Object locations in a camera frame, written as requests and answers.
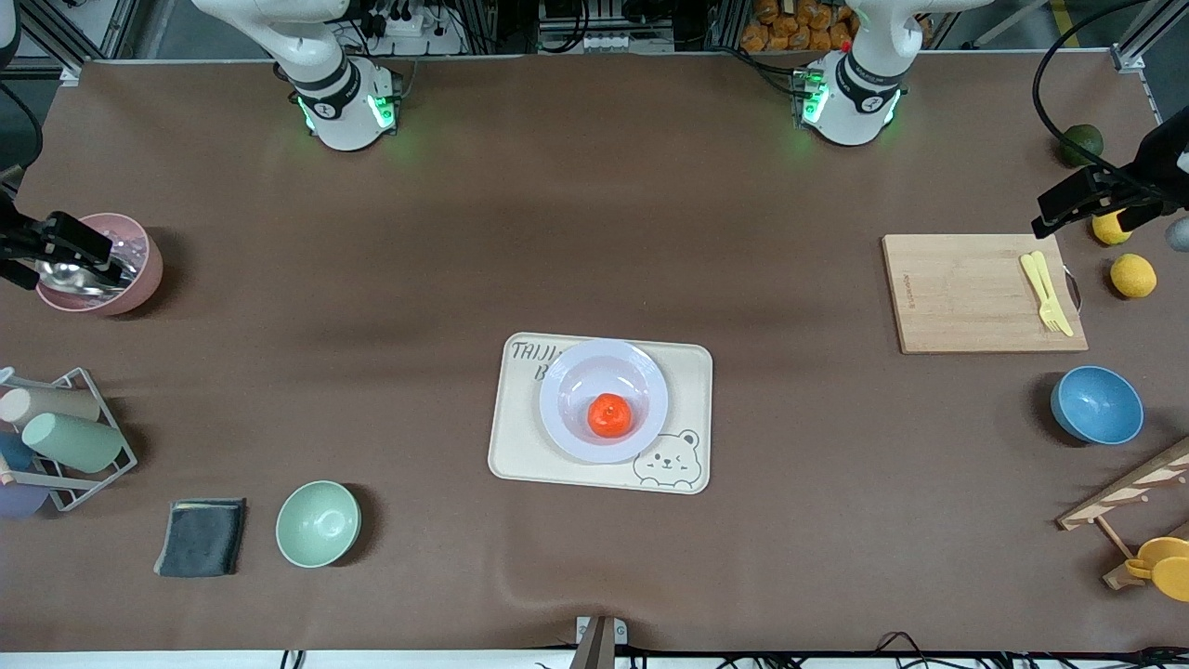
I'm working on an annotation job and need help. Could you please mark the orange fruit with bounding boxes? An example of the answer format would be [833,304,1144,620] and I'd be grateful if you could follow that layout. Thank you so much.
[587,393,634,439]

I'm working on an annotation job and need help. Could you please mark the lavender round plate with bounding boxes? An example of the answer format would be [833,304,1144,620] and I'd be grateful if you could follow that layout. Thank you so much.
[539,339,670,464]

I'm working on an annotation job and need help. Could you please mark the metal scoop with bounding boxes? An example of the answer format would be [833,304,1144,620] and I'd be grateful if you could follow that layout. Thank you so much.
[37,258,131,297]

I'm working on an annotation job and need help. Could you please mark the dark green lime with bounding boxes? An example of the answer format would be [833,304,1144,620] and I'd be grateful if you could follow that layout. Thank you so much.
[1060,124,1104,169]

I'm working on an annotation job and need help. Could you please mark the yellow plastic knife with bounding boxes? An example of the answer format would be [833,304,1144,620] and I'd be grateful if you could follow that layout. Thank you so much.
[1031,251,1075,337]

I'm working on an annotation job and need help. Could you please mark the pink bowl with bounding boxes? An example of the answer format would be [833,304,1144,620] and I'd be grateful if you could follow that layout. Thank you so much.
[34,214,164,317]

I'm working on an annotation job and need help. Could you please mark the wooden cutting board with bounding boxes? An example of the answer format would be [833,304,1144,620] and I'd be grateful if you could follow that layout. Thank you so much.
[882,233,1089,355]

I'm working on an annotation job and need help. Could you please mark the beige cup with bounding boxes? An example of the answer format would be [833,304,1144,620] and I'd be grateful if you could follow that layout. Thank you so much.
[0,386,101,426]

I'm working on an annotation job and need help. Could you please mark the mint green cup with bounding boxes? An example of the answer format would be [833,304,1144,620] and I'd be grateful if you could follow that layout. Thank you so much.
[21,412,124,473]

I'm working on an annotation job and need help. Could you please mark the blue bowl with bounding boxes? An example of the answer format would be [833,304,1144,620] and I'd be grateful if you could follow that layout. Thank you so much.
[1051,365,1145,446]

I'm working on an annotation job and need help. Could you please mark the purple cup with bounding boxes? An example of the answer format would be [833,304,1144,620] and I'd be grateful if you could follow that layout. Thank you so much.
[0,483,49,519]

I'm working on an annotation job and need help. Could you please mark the wooden peg rack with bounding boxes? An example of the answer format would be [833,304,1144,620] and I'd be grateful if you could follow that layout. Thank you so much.
[1057,437,1189,591]

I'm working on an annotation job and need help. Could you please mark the dark grey folded cloth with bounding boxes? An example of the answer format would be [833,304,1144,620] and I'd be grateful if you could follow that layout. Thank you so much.
[154,498,248,579]

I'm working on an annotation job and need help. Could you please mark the pile of orange breads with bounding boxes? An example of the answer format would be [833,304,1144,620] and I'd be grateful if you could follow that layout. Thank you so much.
[740,0,856,54]

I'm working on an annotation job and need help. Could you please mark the mint green bowl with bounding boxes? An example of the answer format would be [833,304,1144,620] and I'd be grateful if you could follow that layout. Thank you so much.
[276,480,361,569]

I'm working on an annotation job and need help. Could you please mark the yellow mug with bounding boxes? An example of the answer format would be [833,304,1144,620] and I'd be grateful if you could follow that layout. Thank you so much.
[1124,536,1189,603]

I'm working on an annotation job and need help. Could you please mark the white power strip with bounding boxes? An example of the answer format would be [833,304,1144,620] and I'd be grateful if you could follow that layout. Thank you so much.
[367,7,465,57]

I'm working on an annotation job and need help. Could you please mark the cream bear print tray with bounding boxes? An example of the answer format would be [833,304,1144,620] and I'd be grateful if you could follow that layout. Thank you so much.
[488,332,714,495]

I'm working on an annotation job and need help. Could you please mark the white socket bar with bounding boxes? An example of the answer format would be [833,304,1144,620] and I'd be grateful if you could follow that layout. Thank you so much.
[537,33,676,54]

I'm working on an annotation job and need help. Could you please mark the aluminium frame post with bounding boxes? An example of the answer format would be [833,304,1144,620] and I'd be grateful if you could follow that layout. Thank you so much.
[1110,0,1189,73]
[19,0,140,86]

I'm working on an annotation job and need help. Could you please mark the grey wire cup rack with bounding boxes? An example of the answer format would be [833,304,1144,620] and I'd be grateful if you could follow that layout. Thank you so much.
[0,367,138,512]

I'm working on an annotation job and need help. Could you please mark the metal table bracket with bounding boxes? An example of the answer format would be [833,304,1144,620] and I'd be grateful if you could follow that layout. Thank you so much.
[568,615,629,669]

